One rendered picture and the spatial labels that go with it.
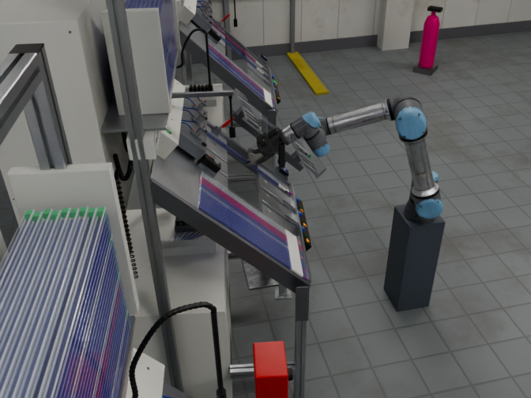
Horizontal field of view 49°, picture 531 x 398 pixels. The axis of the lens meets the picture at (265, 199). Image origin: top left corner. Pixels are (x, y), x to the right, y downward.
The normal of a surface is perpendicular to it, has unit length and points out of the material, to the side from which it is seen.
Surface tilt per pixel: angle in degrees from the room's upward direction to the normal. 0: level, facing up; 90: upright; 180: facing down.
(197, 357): 90
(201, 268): 0
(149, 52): 90
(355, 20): 90
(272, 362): 0
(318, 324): 0
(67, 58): 90
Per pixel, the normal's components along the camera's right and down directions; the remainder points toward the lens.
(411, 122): -0.14, 0.45
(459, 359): -0.02, -0.83
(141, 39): 0.07, 0.56
